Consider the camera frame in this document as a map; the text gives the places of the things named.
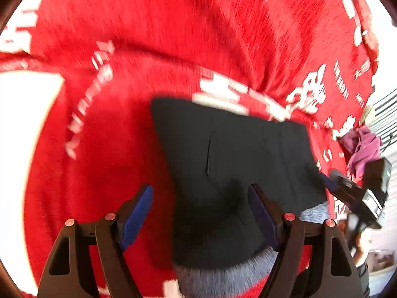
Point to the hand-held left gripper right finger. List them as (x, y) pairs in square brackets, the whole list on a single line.
[(263, 217)]

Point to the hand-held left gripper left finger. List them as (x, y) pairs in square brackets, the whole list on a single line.
[(136, 217)]

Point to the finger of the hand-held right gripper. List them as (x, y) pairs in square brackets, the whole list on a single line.
[(329, 183)]

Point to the black pants with patterned waistband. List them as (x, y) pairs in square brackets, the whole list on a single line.
[(242, 149)]

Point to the person's right forearm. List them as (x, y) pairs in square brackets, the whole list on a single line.
[(359, 248)]

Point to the purple cloth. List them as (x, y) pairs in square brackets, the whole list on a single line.
[(363, 149)]

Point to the white plastic tub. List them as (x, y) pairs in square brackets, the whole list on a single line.
[(383, 270)]

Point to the red printed blanket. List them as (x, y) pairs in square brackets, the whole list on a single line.
[(139, 37)]

